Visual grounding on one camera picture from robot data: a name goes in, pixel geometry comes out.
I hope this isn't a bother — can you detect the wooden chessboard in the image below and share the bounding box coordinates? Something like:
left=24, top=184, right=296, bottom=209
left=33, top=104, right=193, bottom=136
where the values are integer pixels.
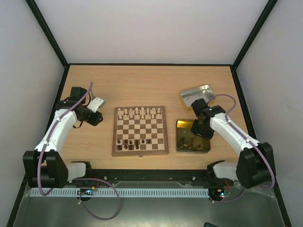
left=112, top=106, right=169, bottom=157

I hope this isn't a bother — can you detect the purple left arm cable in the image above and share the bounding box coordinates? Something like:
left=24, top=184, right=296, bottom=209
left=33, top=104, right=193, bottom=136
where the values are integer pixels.
left=37, top=82, right=121, bottom=219

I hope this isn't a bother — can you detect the gold tin tray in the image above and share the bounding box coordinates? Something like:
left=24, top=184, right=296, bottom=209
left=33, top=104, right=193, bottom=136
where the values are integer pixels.
left=176, top=119, right=211, bottom=154

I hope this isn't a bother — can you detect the silver tin lid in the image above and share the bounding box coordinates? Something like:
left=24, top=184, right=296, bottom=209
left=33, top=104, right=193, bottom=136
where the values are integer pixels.
left=180, top=85, right=215, bottom=107

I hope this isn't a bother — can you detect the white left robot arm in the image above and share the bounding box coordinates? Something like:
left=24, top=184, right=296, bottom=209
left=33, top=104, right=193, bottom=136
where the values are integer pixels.
left=23, top=87, right=106, bottom=188

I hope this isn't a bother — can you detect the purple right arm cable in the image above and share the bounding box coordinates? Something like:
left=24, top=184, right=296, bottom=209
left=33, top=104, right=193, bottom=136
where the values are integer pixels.
left=208, top=94, right=276, bottom=204

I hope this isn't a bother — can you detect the white slotted cable duct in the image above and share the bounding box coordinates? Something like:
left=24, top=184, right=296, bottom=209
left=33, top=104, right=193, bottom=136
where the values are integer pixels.
left=24, top=187, right=210, bottom=198

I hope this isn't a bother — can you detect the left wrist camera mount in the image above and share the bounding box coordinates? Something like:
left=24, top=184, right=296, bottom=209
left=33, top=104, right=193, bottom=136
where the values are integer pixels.
left=87, top=97, right=106, bottom=113

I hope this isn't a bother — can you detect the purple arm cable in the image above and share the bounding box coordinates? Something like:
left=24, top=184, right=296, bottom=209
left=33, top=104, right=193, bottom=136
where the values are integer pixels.
left=37, top=82, right=121, bottom=219
left=208, top=94, right=276, bottom=204

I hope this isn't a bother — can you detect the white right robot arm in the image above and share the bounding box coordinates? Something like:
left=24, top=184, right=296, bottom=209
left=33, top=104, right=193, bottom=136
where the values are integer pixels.
left=191, top=98, right=275, bottom=189

